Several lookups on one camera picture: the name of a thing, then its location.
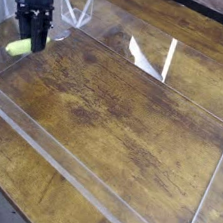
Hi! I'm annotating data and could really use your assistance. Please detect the green handled metal spoon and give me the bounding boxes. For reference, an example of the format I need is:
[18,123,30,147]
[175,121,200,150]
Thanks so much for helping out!
[4,30,71,57]

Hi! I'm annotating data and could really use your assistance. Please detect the clear acrylic enclosure wall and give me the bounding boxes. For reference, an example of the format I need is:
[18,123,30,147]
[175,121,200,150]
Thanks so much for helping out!
[0,0,223,223]

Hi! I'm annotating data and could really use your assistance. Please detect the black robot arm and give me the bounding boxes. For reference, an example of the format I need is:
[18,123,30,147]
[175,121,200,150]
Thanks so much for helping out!
[15,0,54,53]

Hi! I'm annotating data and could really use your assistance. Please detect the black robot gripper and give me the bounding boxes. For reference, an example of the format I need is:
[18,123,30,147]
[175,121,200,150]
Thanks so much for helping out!
[15,0,54,53]

